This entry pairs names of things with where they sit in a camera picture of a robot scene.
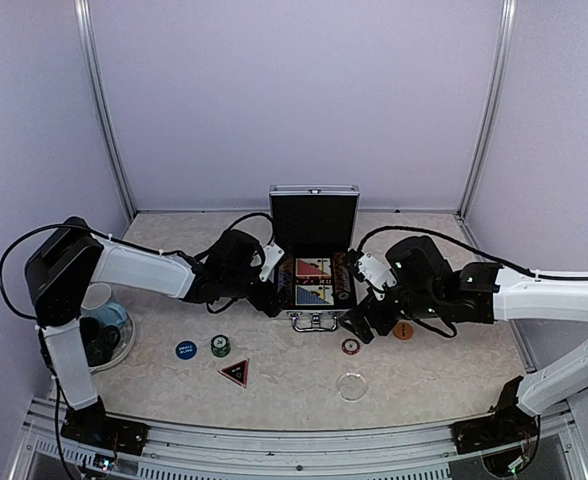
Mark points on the right rear aluminium post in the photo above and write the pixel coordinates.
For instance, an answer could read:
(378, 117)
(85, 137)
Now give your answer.
(491, 108)

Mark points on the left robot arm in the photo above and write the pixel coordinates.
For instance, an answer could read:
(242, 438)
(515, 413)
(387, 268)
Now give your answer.
(58, 274)

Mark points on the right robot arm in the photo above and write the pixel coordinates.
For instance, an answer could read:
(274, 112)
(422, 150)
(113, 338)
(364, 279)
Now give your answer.
(416, 283)

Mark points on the left chip row in case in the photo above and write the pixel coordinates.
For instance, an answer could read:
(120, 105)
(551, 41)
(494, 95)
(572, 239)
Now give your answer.
(285, 279)

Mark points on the left rear aluminium post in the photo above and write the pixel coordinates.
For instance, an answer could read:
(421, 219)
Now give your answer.
(82, 9)

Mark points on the right chip row in case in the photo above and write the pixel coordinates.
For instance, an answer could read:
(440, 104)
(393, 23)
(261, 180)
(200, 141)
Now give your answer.
(341, 276)

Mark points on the blue playing card deck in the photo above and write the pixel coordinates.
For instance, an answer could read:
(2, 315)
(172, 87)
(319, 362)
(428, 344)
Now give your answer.
(308, 294)

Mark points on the green poker chip stack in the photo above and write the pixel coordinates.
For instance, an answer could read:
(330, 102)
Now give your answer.
(220, 346)

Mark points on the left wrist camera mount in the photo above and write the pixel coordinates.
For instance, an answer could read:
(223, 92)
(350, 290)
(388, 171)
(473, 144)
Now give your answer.
(273, 254)

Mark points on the red poker chip stack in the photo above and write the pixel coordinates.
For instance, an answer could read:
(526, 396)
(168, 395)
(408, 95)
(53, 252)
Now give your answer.
(351, 346)

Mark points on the orange big blind button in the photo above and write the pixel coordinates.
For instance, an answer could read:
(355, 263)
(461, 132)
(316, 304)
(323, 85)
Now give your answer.
(403, 331)

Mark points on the aluminium post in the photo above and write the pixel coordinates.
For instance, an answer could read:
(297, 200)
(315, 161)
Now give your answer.
(82, 9)
(491, 108)

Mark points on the front aluminium frame rail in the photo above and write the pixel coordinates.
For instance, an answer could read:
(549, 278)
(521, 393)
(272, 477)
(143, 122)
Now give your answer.
(182, 451)

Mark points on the blue small blind button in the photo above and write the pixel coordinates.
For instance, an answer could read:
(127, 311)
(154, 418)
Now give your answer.
(186, 350)

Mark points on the chip row in case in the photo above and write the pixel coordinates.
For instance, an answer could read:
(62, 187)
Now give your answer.
(285, 279)
(341, 276)

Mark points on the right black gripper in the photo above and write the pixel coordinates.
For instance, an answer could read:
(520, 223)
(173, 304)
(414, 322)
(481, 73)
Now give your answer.
(362, 325)

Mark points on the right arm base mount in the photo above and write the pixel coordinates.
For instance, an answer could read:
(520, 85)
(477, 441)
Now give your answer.
(505, 424)

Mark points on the aluminium poker case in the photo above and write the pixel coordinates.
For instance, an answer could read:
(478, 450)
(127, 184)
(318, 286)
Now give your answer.
(314, 225)

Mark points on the black mug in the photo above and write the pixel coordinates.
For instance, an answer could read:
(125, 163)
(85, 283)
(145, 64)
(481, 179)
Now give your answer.
(99, 341)

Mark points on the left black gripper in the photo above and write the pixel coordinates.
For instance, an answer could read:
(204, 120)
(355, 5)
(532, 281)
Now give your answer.
(261, 302)

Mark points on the clear round dealer puck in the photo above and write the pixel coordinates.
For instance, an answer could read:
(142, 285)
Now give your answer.
(351, 386)

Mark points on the red triangular dealer button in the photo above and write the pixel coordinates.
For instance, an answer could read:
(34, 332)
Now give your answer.
(237, 373)

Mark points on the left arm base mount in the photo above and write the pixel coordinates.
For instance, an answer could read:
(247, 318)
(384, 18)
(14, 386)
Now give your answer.
(92, 426)

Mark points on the clear round tray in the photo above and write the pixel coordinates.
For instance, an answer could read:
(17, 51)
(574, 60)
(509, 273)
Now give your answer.
(128, 339)

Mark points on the red playing card deck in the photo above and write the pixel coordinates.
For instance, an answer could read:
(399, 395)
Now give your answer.
(313, 267)

